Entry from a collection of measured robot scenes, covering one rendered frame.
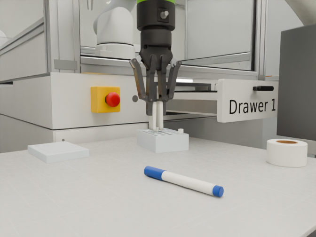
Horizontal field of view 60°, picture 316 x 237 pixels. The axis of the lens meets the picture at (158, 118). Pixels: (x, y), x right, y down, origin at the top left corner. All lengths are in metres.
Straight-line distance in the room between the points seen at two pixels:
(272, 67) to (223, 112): 2.04
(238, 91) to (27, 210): 0.57
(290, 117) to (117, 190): 0.64
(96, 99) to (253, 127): 0.83
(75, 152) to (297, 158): 0.42
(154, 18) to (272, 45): 2.18
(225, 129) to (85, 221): 0.94
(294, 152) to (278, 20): 2.29
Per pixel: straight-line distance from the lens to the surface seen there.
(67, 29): 0.77
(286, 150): 0.54
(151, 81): 0.66
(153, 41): 0.65
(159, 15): 0.65
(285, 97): 0.92
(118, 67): 0.83
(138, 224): 0.30
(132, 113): 0.85
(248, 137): 1.34
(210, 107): 0.75
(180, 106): 0.82
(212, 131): 1.12
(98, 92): 0.74
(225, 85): 0.71
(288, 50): 0.93
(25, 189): 0.43
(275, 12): 2.81
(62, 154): 0.57
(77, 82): 0.77
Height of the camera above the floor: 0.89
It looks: 5 degrees down
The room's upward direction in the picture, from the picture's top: straight up
